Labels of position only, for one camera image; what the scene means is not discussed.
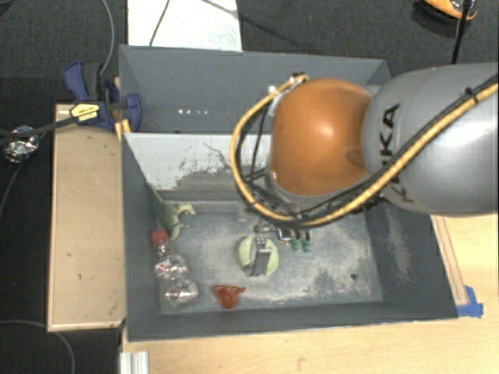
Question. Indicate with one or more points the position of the red rubber toy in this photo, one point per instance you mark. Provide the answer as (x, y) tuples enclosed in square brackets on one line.
[(228, 296)]

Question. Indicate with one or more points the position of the clear plastic bottle red cap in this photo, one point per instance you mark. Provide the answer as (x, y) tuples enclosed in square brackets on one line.
[(173, 273)]

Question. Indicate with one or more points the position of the grey metal bin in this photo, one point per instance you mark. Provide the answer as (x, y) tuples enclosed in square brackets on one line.
[(218, 92)]

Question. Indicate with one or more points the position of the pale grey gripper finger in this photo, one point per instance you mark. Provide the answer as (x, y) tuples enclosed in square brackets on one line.
[(265, 261), (255, 261)]

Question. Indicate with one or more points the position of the pale wood board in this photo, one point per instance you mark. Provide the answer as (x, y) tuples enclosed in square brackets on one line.
[(87, 224)]

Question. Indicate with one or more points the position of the green toy dinosaur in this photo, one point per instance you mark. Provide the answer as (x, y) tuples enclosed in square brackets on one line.
[(165, 212)]

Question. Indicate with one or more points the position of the pale green ball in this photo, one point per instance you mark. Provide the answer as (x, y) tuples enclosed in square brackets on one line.
[(245, 253)]

